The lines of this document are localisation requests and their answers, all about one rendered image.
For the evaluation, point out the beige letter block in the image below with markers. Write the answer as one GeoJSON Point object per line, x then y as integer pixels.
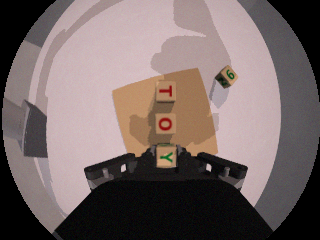
{"type": "Point", "coordinates": [165, 92]}
{"type": "Point", "coordinates": [165, 123]}
{"type": "Point", "coordinates": [166, 154]}
{"type": "Point", "coordinates": [226, 77]}

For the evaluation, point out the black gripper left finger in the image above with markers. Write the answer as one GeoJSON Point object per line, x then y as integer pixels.
{"type": "Point", "coordinates": [111, 169]}

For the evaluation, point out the brown square mat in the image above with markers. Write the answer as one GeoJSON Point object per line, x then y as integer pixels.
{"type": "Point", "coordinates": [135, 108]}

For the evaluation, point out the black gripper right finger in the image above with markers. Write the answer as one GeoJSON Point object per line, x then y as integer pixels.
{"type": "Point", "coordinates": [231, 172]}

